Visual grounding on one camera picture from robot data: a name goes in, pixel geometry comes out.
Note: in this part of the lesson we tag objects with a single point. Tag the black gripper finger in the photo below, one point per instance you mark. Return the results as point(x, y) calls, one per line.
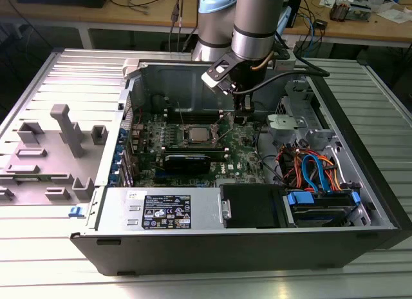
point(239, 113)

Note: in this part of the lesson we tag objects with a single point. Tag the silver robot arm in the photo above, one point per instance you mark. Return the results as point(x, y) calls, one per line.
point(257, 22)

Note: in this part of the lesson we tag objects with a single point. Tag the CPU socket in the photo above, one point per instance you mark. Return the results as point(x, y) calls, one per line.
point(186, 131)

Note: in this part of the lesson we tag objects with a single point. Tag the blue expansion slot clip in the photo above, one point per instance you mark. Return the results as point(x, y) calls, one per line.
point(113, 179)
point(118, 150)
point(121, 137)
point(115, 165)

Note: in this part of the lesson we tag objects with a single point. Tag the green motherboard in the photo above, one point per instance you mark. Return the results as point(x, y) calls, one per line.
point(244, 144)

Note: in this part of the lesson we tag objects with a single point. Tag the black graphics card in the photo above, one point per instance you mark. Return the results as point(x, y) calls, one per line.
point(186, 163)

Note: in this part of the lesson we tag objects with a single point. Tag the silver metal drive cage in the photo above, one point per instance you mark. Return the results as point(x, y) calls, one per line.
point(317, 134)

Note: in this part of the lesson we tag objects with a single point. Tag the black tower box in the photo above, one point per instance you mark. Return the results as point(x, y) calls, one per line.
point(296, 9)

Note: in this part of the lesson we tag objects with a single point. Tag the small black box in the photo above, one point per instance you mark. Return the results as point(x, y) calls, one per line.
point(321, 24)

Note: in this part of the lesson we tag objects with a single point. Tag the wooden workbench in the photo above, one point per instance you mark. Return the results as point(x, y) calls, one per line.
point(354, 31)

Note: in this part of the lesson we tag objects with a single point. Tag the hard disk blue carrier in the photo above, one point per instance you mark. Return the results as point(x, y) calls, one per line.
point(318, 212)

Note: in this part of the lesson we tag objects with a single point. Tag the silver power supply unit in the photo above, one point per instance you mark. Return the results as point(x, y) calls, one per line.
point(122, 199)

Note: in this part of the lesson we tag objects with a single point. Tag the black PC case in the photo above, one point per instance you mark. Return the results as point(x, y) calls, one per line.
point(193, 257)

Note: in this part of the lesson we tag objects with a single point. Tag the white paper sheets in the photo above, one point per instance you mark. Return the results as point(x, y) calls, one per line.
point(394, 15)

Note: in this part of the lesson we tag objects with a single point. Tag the blue plastic latch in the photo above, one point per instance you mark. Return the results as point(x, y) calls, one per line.
point(76, 212)

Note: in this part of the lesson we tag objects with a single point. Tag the grey parts rack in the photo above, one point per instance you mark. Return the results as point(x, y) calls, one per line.
point(48, 170)

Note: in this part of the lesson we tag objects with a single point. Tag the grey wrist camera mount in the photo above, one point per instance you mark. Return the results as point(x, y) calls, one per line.
point(284, 65)

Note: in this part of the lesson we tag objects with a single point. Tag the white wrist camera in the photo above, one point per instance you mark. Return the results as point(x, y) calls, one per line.
point(215, 73)

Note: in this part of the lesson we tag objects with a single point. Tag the grey case corner bracket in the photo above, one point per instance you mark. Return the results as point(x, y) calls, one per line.
point(130, 68)

